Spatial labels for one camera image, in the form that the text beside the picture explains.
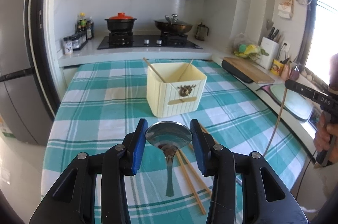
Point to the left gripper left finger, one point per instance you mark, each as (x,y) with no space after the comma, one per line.
(71,198)

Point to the person's right hand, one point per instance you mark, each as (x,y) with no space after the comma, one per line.
(327,130)

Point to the cream utensil holder box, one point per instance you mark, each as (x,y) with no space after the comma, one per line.
(173,97)

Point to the cardboard box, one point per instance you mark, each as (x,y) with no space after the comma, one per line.
(4,129)

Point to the white knife block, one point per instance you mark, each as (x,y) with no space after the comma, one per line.
(269,49)

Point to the grey refrigerator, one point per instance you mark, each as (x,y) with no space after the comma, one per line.
(28,96)

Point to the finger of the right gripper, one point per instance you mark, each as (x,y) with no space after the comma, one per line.
(307,92)

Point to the black gas stove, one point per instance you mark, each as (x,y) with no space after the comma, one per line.
(138,41)

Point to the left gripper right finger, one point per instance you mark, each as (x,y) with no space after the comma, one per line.
(266,199)

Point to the large steel spoon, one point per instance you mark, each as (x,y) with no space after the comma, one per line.
(169,137)

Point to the purple soap dispenser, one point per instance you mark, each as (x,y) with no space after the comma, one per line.
(295,72)

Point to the yellow tin can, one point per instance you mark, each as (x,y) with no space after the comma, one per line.
(277,67)

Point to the condiment bottles rack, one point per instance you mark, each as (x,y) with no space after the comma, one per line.
(84,32)

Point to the black wok glass lid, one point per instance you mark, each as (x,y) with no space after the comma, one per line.
(172,25)

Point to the black pot red lid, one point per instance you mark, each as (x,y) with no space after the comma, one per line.
(121,23)

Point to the white spice jar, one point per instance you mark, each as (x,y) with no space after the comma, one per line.
(67,46)

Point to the green cutting mat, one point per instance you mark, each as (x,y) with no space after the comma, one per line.
(294,103)

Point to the pink cup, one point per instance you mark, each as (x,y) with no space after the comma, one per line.
(285,72)

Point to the hanging wall calendar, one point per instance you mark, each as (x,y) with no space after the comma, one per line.
(286,8)

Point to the wooden cutting board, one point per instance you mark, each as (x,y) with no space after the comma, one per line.
(245,71)

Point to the teal plaid tablecloth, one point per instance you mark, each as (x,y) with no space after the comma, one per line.
(105,101)

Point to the dark glass kettle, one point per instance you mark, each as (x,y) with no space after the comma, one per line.
(202,31)

